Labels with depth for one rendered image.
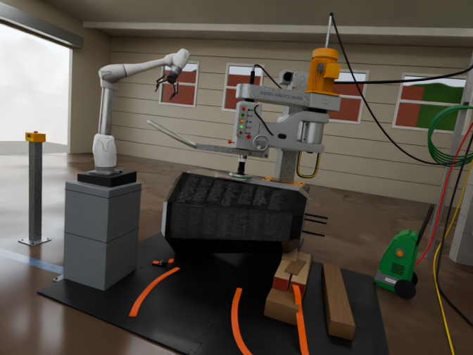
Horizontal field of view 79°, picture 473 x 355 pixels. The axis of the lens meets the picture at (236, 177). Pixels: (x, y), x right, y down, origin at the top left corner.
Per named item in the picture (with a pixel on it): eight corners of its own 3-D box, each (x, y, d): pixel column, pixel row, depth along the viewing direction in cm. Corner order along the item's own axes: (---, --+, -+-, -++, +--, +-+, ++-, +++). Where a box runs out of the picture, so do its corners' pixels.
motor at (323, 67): (325, 98, 291) (331, 57, 284) (341, 96, 260) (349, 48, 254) (299, 94, 285) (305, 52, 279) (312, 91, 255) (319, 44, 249)
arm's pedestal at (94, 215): (105, 297, 213) (110, 192, 200) (51, 280, 226) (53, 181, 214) (144, 269, 261) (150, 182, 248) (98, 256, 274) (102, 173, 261)
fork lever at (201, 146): (264, 156, 286) (265, 151, 286) (269, 158, 268) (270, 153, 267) (194, 147, 274) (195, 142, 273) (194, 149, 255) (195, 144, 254)
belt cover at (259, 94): (326, 115, 292) (329, 98, 290) (338, 115, 268) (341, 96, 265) (233, 103, 275) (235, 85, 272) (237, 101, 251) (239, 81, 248)
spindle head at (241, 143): (266, 153, 288) (272, 107, 280) (272, 155, 266) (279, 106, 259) (231, 149, 281) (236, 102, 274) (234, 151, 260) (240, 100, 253)
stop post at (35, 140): (38, 235, 303) (38, 131, 286) (51, 239, 297) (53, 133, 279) (17, 241, 285) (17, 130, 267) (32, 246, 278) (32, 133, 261)
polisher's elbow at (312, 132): (298, 141, 289) (300, 121, 286) (316, 143, 293) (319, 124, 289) (305, 142, 271) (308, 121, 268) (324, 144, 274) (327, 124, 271)
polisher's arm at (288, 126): (313, 161, 296) (321, 113, 288) (323, 165, 274) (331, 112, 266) (243, 154, 283) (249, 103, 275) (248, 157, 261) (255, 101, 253)
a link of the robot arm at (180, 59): (185, 70, 242) (179, 70, 253) (193, 54, 241) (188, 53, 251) (174, 63, 236) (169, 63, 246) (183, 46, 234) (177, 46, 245)
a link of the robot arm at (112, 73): (122, 60, 217) (120, 63, 229) (96, 65, 210) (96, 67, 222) (127, 79, 221) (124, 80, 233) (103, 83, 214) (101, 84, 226)
